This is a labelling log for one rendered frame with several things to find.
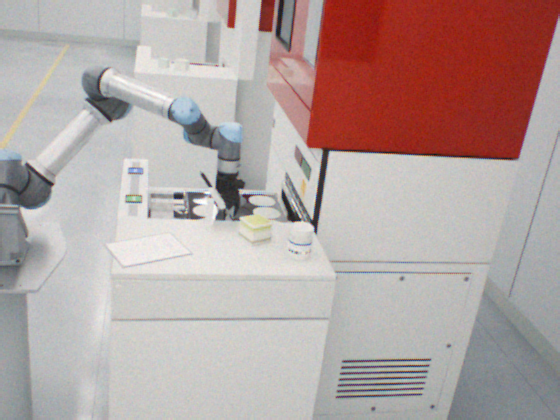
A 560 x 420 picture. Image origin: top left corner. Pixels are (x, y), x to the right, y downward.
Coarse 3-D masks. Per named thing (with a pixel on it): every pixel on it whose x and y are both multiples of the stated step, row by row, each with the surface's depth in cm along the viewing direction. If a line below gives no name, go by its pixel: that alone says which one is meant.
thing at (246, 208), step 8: (192, 192) 239; (200, 192) 240; (208, 192) 241; (192, 200) 232; (200, 200) 233; (240, 200) 238; (248, 200) 238; (192, 208) 226; (240, 208) 231; (248, 208) 231; (280, 208) 235; (192, 216) 220; (200, 216) 220; (240, 216) 224; (280, 216) 228
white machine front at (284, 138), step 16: (272, 128) 279; (288, 128) 248; (272, 144) 279; (288, 144) 247; (304, 144) 222; (272, 160) 277; (288, 160) 246; (304, 160) 220; (320, 160) 201; (272, 176) 276; (304, 176) 221; (320, 176) 204; (320, 192) 206
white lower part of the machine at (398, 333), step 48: (336, 288) 223; (384, 288) 227; (432, 288) 231; (480, 288) 235; (336, 336) 232; (384, 336) 236; (432, 336) 240; (336, 384) 241; (384, 384) 247; (432, 384) 250
